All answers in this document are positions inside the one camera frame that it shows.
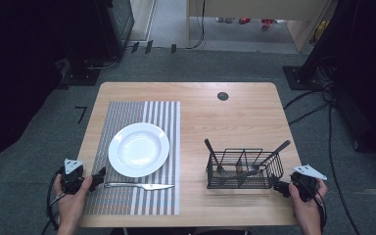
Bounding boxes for black wire cutlery basket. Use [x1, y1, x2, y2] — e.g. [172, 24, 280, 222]
[205, 148, 285, 191]

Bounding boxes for red item under desk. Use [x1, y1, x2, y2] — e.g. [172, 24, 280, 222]
[259, 18, 278, 31]

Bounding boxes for yellow item beside desk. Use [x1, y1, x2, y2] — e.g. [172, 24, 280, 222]
[312, 20, 330, 46]

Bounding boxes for black-handled fork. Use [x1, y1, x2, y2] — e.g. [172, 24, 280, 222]
[204, 138, 226, 174]

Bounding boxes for hand-held gripper cable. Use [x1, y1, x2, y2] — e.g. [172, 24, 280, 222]
[310, 182, 329, 235]
[40, 166, 65, 235]

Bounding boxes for black hanging cable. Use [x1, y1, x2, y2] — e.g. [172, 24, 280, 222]
[187, 0, 208, 51]

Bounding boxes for person's right hand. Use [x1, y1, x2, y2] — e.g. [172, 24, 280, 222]
[288, 178, 329, 226]

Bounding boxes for long black floor cable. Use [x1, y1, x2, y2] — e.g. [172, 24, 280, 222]
[326, 97, 362, 235]

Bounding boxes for striped woven placemat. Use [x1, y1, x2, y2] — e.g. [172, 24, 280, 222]
[83, 100, 181, 216]

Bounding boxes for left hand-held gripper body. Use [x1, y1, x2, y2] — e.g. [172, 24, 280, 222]
[59, 158, 94, 196]

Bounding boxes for person's left hand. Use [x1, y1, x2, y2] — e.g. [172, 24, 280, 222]
[52, 173, 94, 227]

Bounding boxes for silver table knife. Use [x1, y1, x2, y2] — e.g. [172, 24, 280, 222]
[103, 181, 175, 192]

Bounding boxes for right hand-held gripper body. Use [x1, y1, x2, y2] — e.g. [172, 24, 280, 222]
[289, 164, 328, 203]

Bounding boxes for black stand base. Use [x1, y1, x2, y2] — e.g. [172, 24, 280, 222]
[282, 65, 328, 91]

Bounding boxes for right hand-held gripper cable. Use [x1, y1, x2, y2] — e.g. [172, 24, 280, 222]
[310, 182, 329, 235]

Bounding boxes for left hand-held gripper cable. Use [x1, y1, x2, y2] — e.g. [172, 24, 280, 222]
[40, 166, 65, 235]

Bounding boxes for black cabinet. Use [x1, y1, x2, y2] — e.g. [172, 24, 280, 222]
[92, 0, 135, 61]

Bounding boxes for black-handled spoon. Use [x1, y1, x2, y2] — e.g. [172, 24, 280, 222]
[229, 139, 292, 180]

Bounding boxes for white round plate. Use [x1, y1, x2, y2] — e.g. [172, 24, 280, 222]
[108, 121, 170, 179]

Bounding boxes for light wooden desk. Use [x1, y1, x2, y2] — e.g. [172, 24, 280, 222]
[185, 0, 341, 54]

